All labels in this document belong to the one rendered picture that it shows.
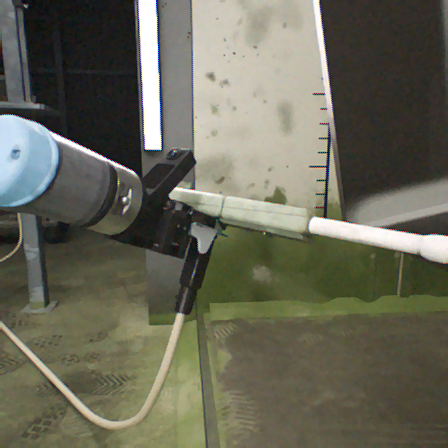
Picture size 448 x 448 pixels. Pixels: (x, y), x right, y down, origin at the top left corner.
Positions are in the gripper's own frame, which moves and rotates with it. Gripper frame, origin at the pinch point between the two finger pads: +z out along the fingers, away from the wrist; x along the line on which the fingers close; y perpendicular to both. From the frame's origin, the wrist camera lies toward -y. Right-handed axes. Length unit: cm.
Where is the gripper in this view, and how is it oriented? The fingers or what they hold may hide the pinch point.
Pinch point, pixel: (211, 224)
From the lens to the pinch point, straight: 66.5
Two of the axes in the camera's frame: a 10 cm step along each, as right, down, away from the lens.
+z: 5.4, 2.3, 8.1
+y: -2.8, 9.6, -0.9
